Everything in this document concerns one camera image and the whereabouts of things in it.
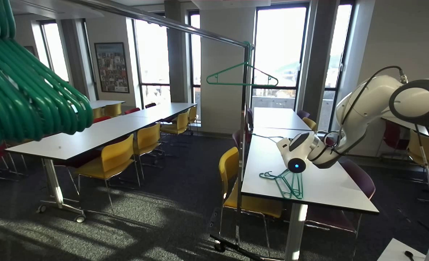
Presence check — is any white robot base platform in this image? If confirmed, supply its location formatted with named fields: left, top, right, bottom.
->
left=376, top=237, right=427, bottom=261

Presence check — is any white rectangular table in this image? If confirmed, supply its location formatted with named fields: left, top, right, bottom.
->
left=89, top=99, right=125, bottom=112
left=250, top=106, right=312, bottom=134
left=125, top=102, right=197, bottom=125
left=240, top=128, right=379, bottom=261
left=5, top=109, right=163, bottom=225

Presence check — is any metal clothes rack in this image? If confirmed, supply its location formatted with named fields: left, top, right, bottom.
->
left=70, top=0, right=266, bottom=261

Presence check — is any bundle of green hangers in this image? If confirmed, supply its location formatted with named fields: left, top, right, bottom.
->
left=0, top=0, right=94, bottom=154

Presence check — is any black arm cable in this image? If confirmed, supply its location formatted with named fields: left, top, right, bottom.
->
left=320, top=64, right=429, bottom=195

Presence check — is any large framed wall picture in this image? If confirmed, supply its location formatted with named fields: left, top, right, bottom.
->
left=94, top=41, right=131, bottom=96

